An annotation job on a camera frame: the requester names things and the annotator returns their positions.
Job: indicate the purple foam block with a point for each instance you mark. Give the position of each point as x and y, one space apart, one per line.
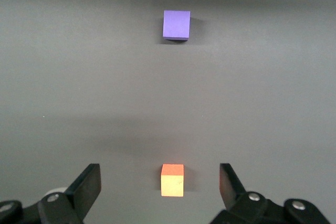
176 24

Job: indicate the orange foam block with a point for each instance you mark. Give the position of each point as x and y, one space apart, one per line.
172 182

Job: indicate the dark grey table mat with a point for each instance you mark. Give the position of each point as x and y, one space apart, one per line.
78 77

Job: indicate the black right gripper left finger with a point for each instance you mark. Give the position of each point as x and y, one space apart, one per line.
84 187

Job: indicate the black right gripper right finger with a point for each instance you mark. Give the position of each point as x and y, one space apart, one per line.
233 195

